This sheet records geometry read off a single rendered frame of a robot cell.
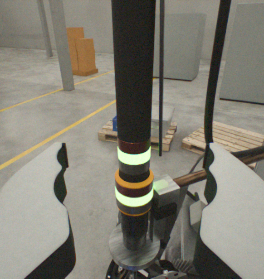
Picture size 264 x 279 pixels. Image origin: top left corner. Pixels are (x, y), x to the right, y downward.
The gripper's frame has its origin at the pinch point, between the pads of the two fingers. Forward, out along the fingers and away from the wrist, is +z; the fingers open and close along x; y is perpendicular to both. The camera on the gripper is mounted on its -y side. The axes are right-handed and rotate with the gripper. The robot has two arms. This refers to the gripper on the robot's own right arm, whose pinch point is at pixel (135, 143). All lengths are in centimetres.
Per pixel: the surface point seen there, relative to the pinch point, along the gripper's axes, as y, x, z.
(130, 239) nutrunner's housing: 17.7, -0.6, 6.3
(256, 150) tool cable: 10.3, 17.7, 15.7
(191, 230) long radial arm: 55, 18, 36
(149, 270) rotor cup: 42.0, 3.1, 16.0
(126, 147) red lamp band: 4.2, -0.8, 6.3
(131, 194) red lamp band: 9.4, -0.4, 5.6
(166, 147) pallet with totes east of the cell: 159, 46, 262
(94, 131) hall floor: 167, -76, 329
